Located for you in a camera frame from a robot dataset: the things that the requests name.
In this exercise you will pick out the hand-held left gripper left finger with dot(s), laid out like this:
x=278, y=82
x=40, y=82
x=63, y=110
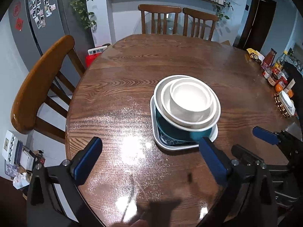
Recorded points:
x=86, y=160

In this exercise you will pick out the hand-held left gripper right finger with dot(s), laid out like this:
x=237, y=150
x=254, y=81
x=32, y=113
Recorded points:
x=213, y=162

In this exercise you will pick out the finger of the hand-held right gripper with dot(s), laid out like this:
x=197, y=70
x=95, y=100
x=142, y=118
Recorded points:
x=265, y=134
x=246, y=156

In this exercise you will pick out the blue leaf-shaped dish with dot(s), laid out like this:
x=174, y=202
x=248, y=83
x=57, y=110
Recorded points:
x=172, y=132

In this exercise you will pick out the square blue patterned plate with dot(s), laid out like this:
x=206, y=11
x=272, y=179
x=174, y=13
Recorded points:
x=163, y=144

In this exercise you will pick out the small deep white bowl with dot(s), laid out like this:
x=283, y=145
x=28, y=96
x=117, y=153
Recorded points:
x=191, y=97

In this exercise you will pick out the medium white bowl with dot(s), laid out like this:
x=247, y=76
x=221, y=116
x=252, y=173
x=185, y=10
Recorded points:
x=165, y=99

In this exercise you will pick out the large white bowl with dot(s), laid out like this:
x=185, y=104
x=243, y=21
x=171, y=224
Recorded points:
x=158, y=92

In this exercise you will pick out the wooden bead trivet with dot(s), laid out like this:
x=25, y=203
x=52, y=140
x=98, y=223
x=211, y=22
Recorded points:
x=277, y=101

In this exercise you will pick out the white oval dish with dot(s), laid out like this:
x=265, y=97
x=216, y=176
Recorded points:
x=287, y=104

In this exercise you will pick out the dark box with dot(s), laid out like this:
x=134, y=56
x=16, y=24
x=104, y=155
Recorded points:
x=39, y=158

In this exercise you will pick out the orange fruit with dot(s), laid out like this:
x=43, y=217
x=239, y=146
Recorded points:
x=290, y=92
x=279, y=88

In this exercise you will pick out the black lid sauce jar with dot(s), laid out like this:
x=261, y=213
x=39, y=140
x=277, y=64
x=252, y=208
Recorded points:
x=272, y=80

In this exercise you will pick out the white box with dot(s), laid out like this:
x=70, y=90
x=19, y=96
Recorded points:
x=26, y=159

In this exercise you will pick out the clear plastic jar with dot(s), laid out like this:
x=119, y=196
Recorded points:
x=267, y=73

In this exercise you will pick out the crumpled white paper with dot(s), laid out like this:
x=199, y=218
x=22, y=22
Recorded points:
x=20, y=181

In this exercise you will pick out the yellow label vinegar bottle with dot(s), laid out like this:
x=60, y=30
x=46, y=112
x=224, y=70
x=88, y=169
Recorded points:
x=278, y=66

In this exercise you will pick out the patterned cloth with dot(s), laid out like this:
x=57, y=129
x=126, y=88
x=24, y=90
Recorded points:
x=10, y=170

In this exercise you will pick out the white carton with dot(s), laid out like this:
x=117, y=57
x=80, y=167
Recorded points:
x=9, y=144

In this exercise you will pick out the yellow snack packet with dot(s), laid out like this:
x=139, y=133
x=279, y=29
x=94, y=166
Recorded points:
x=253, y=54

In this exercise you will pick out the wooden dining chair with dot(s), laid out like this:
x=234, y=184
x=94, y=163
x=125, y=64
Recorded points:
x=40, y=75
x=159, y=9
x=200, y=15

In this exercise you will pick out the red container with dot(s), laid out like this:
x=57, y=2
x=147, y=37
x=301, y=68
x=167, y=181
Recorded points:
x=91, y=60

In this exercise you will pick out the white power strip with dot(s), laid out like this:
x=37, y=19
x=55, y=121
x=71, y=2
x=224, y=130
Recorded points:
x=97, y=50

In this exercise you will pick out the dark wooden door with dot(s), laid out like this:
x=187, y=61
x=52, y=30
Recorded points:
x=255, y=23

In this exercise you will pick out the hanging green vine plant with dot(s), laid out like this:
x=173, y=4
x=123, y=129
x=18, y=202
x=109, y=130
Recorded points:
x=79, y=7
x=223, y=7

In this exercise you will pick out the grey refrigerator with photos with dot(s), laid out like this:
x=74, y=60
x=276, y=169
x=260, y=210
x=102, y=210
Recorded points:
x=59, y=9

